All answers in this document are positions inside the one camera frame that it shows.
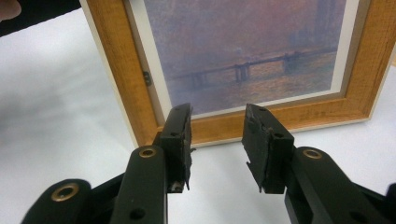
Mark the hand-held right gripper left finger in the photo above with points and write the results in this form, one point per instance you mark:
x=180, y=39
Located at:
x=176, y=146

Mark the painting print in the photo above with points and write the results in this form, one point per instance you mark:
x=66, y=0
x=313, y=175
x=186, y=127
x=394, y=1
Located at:
x=243, y=46

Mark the wooden photo frame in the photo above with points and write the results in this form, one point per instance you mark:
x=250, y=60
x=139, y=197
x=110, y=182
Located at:
x=124, y=77

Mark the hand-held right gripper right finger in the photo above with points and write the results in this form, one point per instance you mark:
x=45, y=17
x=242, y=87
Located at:
x=266, y=149

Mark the white paper sheet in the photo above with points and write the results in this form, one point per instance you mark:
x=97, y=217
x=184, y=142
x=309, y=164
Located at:
x=62, y=124

